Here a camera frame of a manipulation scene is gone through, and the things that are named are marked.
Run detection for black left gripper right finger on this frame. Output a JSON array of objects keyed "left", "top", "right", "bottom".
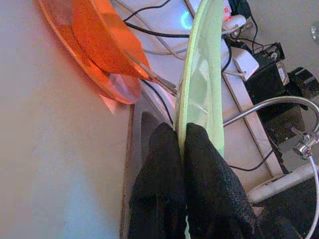
[{"left": 183, "top": 121, "right": 262, "bottom": 239}]

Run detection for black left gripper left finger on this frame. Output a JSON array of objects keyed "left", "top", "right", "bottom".
[{"left": 128, "top": 121, "right": 187, "bottom": 239}]

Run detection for light green plate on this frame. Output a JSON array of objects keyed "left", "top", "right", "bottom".
[{"left": 173, "top": 0, "right": 226, "bottom": 239}]

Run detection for white cylindrical water filter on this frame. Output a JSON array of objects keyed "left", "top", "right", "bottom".
[{"left": 248, "top": 163, "right": 319, "bottom": 205}]

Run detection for wooden chopsticks with silver ends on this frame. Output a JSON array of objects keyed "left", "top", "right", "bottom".
[{"left": 123, "top": 48, "right": 179, "bottom": 95}]

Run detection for chrome faucet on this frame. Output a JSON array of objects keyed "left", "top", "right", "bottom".
[{"left": 223, "top": 96, "right": 319, "bottom": 160}]

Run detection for white power adapter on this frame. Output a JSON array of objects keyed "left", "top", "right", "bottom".
[{"left": 233, "top": 46, "right": 260, "bottom": 82}]

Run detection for orange plate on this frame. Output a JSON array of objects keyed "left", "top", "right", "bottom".
[{"left": 38, "top": 0, "right": 142, "bottom": 105}]

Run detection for orange bowl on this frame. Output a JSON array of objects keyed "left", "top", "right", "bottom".
[{"left": 71, "top": 0, "right": 157, "bottom": 83}]

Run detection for white plug with red light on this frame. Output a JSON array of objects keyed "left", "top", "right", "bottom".
[{"left": 220, "top": 13, "right": 247, "bottom": 33}]

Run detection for black cable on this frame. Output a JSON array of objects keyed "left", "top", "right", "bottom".
[
  {"left": 229, "top": 149, "right": 275, "bottom": 172},
  {"left": 123, "top": 21, "right": 192, "bottom": 38},
  {"left": 141, "top": 79, "right": 175, "bottom": 124}
]

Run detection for white faucet hose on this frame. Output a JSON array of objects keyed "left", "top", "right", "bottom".
[{"left": 303, "top": 153, "right": 319, "bottom": 239}]

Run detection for black device with bracket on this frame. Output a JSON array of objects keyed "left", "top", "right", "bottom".
[{"left": 245, "top": 42, "right": 319, "bottom": 152}]

